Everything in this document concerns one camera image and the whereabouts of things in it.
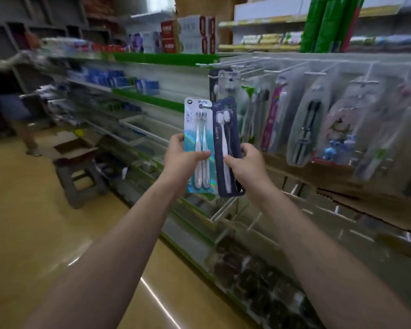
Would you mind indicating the white shelf unit yellow strips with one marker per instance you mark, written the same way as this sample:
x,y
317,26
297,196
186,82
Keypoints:
x,y
270,6

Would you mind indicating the row of colourful wrap rolls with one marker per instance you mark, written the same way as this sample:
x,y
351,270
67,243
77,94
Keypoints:
x,y
380,40

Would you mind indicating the blue green product box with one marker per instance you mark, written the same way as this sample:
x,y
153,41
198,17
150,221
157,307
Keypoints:
x,y
106,78

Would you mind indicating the woven brown column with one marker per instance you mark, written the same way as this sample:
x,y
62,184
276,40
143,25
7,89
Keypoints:
x,y
205,5

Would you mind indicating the kids toothbrush pack blue toy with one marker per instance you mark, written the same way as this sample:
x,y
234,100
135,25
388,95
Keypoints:
x,y
335,140

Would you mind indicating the brown cardboard tray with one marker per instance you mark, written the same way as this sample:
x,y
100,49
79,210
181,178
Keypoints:
x,y
328,181

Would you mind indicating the pink label toothbrush pack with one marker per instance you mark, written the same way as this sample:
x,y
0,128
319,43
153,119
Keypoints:
x,y
272,116

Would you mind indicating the person's right hand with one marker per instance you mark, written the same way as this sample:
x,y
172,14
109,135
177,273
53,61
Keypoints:
x,y
253,174

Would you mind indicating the small brown cardboard box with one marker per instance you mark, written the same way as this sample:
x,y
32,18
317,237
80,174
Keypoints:
x,y
72,147

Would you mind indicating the green label toothbrush pack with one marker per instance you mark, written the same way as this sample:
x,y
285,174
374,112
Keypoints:
x,y
262,116

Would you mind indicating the grey stool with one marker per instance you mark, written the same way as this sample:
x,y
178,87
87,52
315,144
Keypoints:
x,y
78,188

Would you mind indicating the oval twin black toothbrush pack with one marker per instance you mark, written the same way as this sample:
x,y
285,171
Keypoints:
x,y
306,130

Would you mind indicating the green spray can red side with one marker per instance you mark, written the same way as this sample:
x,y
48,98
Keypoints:
x,y
351,20

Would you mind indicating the white toothpaste box red print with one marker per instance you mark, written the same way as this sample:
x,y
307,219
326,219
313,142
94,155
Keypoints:
x,y
106,48

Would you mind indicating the tall green spray can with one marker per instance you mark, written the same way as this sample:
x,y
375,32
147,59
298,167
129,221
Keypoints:
x,y
313,23
330,23

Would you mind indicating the person's right forearm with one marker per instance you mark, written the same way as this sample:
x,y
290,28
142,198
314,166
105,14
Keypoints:
x,y
328,270

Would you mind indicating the grey wall cubby shelving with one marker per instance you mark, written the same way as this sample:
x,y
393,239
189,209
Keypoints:
x,y
54,6

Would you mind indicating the clear green toothbrush pack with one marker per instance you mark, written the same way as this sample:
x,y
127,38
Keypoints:
x,y
380,150

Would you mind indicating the person's left hand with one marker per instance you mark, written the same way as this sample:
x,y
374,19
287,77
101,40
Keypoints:
x,y
178,167

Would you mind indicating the person's left forearm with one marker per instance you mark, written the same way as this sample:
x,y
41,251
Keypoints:
x,y
106,263

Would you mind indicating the white purple toothpaste box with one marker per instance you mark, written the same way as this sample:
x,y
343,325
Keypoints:
x,y
144,37
145,47

